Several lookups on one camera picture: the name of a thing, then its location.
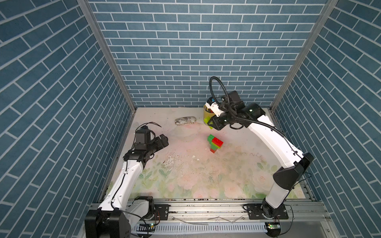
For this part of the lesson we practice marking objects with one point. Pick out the floral table mat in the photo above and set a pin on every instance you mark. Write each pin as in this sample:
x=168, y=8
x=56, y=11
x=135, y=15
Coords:
x=242, y=168

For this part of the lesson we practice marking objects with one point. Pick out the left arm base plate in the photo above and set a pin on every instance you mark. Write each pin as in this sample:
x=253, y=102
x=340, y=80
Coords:
x=163, y=210

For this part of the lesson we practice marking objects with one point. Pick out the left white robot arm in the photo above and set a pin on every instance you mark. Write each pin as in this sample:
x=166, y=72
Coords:
x=114, y=218

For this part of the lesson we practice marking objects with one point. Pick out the green long lego brick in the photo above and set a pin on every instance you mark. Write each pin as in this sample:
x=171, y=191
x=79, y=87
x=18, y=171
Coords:
x=210, y=138

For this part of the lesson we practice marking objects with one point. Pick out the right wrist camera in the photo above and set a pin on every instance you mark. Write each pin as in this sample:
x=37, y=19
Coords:
x=213, y=107

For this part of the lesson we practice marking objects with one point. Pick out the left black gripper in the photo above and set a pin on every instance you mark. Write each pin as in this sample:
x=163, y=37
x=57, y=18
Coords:
x=158, y=144

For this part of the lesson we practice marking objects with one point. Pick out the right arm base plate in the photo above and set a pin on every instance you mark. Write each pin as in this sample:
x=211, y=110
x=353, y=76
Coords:
x=263, y=211

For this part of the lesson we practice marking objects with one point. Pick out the red long lego brick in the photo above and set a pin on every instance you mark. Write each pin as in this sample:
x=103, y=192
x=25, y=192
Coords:
x=217, y=142

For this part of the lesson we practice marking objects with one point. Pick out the yellow cup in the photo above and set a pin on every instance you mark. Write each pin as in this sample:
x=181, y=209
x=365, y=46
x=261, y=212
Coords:
x=207, y=112

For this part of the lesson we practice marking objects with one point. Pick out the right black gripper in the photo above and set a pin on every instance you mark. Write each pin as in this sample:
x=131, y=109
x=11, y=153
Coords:
x=214, y=125

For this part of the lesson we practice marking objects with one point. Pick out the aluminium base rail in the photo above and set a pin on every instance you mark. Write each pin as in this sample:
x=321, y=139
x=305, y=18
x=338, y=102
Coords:
x=196, y=217

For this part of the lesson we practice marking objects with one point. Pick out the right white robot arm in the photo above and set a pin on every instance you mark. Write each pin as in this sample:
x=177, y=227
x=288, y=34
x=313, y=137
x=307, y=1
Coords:
x=229, y=110

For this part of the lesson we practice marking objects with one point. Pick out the lime lego brick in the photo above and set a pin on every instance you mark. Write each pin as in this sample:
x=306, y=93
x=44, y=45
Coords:
x=212, y=144
x=206, y=120

